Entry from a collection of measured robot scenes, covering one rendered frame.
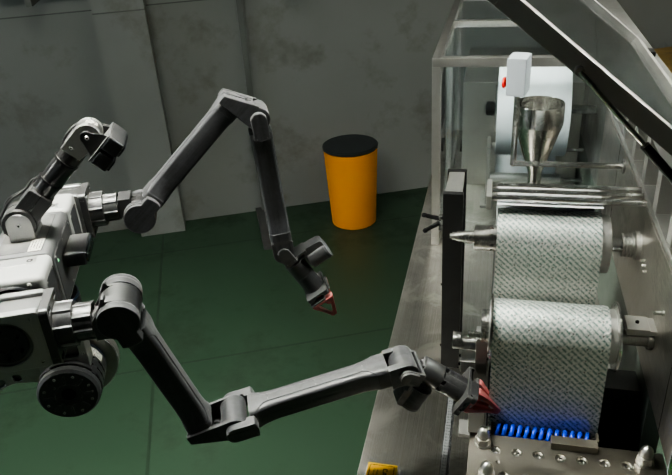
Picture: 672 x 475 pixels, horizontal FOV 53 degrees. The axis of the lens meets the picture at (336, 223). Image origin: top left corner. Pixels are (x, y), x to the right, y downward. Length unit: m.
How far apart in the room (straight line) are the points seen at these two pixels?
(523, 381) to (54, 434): 2.37
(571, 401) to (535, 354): 0.14
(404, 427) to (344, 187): 2.81
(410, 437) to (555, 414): 0.37
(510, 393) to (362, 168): 2.97
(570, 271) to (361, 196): 2.91
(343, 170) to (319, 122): 0.54
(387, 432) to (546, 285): 0.54
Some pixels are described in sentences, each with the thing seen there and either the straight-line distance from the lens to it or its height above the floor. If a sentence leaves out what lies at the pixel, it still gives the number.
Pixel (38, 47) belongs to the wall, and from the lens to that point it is 4.67.
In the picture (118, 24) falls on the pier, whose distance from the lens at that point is 4.41.
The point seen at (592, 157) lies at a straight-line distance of 2.42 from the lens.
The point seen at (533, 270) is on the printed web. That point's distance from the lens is 1.67.
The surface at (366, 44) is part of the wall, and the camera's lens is 4.70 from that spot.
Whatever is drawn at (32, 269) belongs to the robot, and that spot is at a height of 1.53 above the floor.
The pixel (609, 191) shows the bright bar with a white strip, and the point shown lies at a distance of 1.74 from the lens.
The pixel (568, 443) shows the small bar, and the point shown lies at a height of 1.05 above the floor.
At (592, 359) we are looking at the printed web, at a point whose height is 1.23.
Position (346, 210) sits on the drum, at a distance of 4.51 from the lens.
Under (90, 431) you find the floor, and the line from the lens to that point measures 3.36.
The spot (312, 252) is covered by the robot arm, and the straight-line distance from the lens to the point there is 1.84.
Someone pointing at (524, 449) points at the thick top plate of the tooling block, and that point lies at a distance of 1.59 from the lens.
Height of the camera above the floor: 2.16
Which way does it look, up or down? 27 degrees down
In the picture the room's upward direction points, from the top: 4 degrees counter-clockwise
